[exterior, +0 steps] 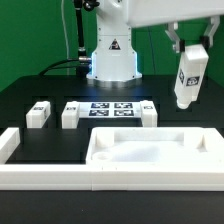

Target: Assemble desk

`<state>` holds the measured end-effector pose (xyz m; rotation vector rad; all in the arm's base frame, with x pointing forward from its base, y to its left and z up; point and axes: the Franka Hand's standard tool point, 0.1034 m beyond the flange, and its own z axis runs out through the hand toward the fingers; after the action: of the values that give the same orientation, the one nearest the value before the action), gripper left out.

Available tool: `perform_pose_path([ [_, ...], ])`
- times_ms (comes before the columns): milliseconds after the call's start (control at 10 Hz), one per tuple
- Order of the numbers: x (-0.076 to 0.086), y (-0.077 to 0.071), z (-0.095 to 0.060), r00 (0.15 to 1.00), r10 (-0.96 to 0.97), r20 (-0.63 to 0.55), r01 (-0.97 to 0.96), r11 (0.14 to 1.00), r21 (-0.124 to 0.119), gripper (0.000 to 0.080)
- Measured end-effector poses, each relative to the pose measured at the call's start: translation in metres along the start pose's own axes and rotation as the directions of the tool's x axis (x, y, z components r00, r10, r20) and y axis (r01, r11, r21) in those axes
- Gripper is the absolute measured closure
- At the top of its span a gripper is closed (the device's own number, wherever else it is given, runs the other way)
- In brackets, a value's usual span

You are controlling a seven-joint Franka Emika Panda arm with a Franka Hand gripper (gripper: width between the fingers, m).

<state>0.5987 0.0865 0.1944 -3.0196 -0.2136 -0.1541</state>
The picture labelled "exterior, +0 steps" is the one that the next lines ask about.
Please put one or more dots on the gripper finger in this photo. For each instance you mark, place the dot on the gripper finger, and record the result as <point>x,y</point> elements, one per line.
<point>178,44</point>
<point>207,38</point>

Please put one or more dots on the white desk top tray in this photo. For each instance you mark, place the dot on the white desk top tray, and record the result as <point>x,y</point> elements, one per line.
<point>158,145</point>

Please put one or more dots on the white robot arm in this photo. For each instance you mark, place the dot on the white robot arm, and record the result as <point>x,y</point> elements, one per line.
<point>114,60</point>

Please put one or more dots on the marker tag plate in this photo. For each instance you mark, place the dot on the marker tag plate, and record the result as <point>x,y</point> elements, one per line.
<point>109,109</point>

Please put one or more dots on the white U-shaped fence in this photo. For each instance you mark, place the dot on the white U-shaped fence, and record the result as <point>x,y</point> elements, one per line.
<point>130,177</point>

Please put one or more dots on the black camera pole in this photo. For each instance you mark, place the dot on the black camera pole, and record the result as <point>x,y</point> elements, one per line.
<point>80,30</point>

